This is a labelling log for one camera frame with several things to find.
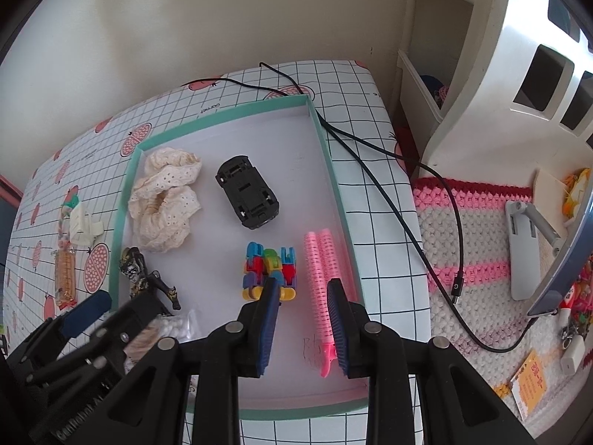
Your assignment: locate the pink hair roller clip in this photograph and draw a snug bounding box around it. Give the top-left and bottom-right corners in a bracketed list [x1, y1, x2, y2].
[305, 229, 342, 378]

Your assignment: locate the black gold figurine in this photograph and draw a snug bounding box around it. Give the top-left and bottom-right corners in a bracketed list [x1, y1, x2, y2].
[119, 247, 181, 310]

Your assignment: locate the bag of white beads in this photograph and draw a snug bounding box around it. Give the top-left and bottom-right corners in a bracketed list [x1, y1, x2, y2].
[153, 309, 202, 343]

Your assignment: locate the colourful building block toy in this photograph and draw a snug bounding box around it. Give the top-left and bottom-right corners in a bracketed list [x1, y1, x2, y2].
[242, 241, 298, 301]

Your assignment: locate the pastel twisted chenille ring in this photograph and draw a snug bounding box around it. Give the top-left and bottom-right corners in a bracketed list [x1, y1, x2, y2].
[57, 205, 72, 246]

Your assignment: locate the white plastic hair claw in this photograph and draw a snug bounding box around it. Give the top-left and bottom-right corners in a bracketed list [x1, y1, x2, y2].
[69, 202, 103, 247]

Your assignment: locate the green plastic hair clip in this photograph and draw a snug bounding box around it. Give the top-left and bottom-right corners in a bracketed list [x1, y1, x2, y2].
[63, 195, 79, 209]

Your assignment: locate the black toy car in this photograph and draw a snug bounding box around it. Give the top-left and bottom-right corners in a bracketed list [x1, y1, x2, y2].
[215, 156, 279, 230]

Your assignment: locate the cream lace scrunchie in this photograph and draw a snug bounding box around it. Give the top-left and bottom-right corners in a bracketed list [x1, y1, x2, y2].
[127, 147, 202, 253]

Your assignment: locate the orange wafer snack packet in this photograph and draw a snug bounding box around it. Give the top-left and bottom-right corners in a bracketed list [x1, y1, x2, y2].
[54, 249, 77, 310]

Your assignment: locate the pomegranate grid tablecloth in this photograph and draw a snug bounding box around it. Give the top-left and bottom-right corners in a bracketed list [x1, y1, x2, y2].
[4, 59, 436, 445]

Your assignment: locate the teal white box tray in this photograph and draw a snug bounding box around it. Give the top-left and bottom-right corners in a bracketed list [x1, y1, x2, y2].
[112, 95, 367, 420]

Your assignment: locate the pink white crochet blanket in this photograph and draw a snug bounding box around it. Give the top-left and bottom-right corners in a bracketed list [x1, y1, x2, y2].
[412, 178, 591, 437]

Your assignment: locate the orange paper card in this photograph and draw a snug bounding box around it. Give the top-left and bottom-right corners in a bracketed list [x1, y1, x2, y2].
[510, 349, 548, 421]

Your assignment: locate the grey tablet stand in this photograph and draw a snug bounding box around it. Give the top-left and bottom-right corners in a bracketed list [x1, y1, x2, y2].
[504, 200, 566, 301]

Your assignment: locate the white charger plug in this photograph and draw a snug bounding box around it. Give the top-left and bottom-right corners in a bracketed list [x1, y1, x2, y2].
[560, 334, 585, 376]

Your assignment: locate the white shelf unit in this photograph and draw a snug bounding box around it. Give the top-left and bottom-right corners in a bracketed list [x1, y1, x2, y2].
[398, 0, 592, 185]

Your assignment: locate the black cable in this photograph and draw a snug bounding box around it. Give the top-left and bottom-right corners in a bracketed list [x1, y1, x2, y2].
[180, 61, 539, 353]

